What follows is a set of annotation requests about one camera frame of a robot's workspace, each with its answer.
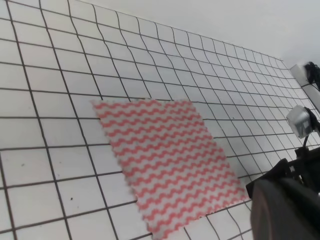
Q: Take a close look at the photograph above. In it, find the pink wavy striped towel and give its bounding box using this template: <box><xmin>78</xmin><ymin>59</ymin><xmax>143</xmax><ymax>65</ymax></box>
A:
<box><xmin>91</xmin><ymin>99</ymin><xmax>247</xmax><ymax>240</ymax></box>

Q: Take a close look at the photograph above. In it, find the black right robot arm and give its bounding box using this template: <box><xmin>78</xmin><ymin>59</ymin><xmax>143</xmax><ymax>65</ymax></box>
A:
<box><xmin>246</xmin><ymin>147</ymin><xmax>320</xmax><ymax>240</ymax></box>

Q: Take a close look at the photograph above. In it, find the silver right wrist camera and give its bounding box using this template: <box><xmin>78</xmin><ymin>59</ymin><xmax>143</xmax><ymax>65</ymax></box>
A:
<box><xmin>286</xmin><ymin>105</ymin><xmax>318</xmax><ymax>139</ymax></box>

